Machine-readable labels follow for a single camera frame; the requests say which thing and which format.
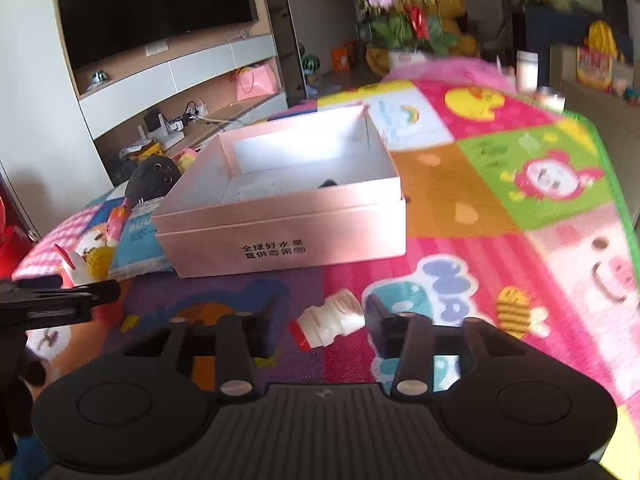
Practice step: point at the black router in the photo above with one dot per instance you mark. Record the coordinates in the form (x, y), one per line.
(152, 121)

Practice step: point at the black television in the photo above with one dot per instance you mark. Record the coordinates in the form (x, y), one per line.
(150, 5)

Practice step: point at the white and red chicken toy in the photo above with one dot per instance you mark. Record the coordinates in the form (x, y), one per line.
(80, 262)

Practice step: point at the orange box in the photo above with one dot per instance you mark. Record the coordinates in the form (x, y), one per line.
(343, 58)

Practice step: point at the yellow plush bear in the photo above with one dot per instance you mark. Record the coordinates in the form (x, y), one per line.
(462, 35)

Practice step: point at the yellow toy truck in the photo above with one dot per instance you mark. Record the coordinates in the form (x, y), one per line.
(142, 150)

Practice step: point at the small white yogurt bottle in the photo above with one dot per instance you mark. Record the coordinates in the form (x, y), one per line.
(331, 321)

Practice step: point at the blue tissue packet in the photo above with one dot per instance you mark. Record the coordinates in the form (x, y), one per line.
(141, 240)

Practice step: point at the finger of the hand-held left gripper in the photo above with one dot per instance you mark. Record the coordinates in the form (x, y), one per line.
(35, 282)
(75, 294)

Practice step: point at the white television cabinet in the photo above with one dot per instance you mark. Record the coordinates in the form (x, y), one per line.
(200, 67)

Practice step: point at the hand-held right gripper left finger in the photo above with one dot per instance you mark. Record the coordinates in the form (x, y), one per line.
(266, 331)

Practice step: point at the pink cardboard box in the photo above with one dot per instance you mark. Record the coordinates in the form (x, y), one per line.
(280, 232)

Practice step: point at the pink fish toy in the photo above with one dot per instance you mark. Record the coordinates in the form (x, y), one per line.
(119, 222)

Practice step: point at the white cylinder container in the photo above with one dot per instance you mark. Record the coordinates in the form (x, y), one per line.
(526, 71)

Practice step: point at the potted pink orchid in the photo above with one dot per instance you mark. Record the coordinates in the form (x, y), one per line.
(407, 25)

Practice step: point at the red object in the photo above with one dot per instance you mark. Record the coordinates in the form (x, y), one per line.
(12, 240)

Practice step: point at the pink gift bag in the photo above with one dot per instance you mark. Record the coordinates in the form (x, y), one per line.
(255, 82)

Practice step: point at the dark grey plush toy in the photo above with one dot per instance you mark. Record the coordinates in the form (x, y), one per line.
(150, 176)

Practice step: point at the colourful printed play mat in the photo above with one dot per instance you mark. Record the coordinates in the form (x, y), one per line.
(500, 200)

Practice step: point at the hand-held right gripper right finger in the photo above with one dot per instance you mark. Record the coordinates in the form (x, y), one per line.
(382, 326)

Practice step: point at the watermelon ball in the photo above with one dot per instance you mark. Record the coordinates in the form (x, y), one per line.
(311, 63)

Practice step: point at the yellow bag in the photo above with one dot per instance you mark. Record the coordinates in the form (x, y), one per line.
(600, 50)

